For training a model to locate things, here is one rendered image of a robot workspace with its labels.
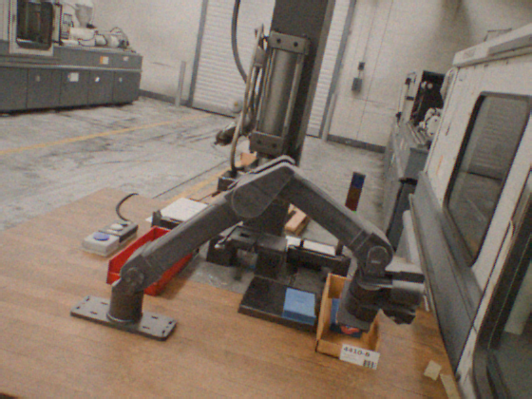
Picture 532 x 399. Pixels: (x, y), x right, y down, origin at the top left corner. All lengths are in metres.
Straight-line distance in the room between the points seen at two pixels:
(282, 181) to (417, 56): 9.64
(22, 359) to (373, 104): 9.78
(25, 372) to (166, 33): 10.80
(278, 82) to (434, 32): 9.34
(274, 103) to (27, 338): 0.72
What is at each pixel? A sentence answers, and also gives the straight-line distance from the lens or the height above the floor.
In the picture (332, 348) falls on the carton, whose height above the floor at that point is 0.92.
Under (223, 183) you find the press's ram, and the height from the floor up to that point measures 1.13.
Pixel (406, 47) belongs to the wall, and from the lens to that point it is 10.39.
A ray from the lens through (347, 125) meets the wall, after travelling 10.44.
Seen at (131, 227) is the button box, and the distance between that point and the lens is 1.38.
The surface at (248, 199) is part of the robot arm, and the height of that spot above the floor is 1.21.
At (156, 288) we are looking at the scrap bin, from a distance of 1.09.
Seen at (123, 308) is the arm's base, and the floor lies 0.94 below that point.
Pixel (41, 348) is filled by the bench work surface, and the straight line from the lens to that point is 0.95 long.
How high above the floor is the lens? 1.45
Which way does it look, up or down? 17 degrees down
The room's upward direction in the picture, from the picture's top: 12 degrees clockwise
